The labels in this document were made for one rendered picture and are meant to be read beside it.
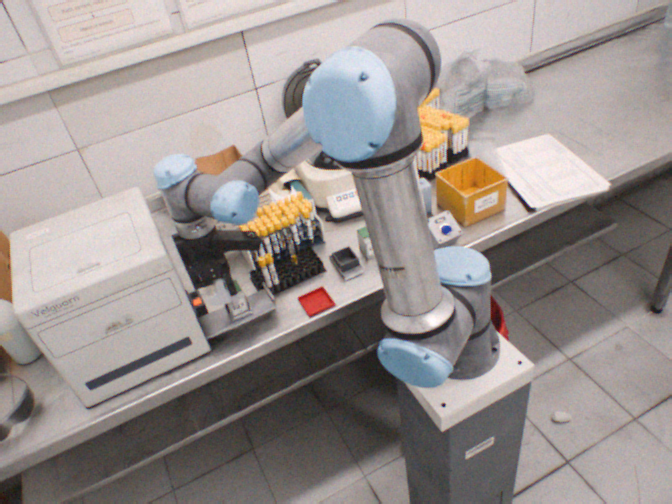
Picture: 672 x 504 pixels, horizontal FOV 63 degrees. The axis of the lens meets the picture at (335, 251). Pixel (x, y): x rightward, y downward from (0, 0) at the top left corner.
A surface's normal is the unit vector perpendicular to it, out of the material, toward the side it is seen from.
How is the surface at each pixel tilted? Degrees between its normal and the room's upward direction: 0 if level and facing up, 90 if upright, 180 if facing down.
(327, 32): 90
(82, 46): 92
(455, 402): 5
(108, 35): 94
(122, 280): 89
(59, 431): 0
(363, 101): 80
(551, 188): 1
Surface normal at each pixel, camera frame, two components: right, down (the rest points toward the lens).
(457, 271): -0.11, -0.86
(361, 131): -0.56, 0.47
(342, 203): 0.00, -0.42
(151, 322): 0.45, 0.54
